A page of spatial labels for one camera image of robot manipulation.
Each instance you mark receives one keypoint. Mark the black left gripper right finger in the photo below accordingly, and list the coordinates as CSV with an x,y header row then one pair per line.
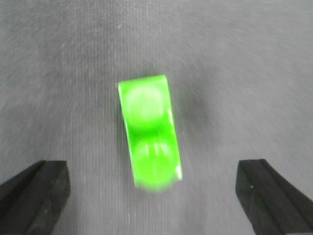
x,y
271,203

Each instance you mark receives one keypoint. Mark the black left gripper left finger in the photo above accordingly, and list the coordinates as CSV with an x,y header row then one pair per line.
x,y
32,201

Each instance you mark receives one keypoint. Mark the green toy block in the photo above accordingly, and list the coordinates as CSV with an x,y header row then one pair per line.
x,y
147,113

